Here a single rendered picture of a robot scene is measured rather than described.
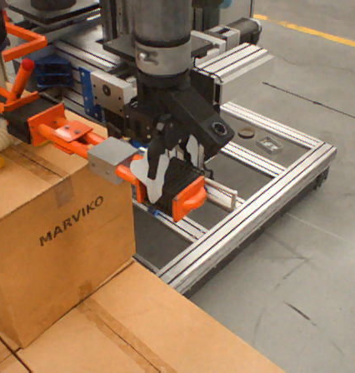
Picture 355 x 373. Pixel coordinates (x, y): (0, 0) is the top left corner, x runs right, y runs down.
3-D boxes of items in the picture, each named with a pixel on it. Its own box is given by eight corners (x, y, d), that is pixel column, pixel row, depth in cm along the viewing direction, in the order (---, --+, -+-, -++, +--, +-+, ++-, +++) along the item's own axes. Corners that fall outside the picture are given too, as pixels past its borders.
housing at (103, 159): (87, 171, 84) (84, 151, 82) (113, 155, 89) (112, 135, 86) (115, 186, 81) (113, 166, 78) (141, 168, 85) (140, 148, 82)
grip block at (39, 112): (5, 133, 94) (-2, 107, 90) (44, 114, 100) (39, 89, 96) (32, 148, 90) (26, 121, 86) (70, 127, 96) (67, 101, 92)
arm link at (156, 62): (202, 35, 63) (162, 55, 58) (201, 67, 65) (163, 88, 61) (159, 22, 66) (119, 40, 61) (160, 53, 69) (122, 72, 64)
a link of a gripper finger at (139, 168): (132, 191, 77) (143, 137, 74) (159, 206, 74) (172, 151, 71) (119, 194, 74) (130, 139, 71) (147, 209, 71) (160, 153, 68)
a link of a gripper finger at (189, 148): (178, 151, 83) (164, 117, 76) (205, 163, 81) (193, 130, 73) (167, 164, 82) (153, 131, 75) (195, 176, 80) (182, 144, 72)
